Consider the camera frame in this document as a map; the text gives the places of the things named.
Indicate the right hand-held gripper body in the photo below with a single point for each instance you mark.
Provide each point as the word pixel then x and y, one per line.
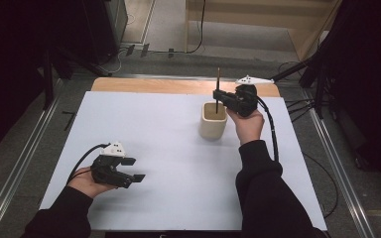
pixel 244 100

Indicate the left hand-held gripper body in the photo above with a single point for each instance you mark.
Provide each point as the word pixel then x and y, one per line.
pixel 107 172

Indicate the dark blue pencil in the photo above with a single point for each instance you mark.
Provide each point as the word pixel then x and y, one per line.
pixel 218 79

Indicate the beige square cup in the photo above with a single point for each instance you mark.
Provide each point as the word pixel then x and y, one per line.
pixel 211 129

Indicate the person's left hand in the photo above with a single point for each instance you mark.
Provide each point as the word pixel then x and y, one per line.
pixel 86 183

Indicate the person's right hand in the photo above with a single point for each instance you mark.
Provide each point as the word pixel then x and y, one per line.
pixel 249 127

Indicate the white table mat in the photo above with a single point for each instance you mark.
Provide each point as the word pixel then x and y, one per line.
pixel 165 148

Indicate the black hex key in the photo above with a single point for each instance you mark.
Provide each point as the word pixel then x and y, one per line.
pixel 70 119

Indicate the black metal stand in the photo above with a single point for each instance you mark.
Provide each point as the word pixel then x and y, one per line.
pixel 319 86
pixel 48 79

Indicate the light wooden shelf unit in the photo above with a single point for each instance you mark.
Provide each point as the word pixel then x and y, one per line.
pixel 251 16

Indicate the dark curtain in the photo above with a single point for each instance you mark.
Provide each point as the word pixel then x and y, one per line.
pixel 10 66
pixel 370 82

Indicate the black cabinet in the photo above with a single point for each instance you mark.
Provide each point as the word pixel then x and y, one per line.
pixel 105 26

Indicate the metal floor rail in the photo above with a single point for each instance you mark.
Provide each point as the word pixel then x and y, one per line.
pixel 20 158
pixel 340 165

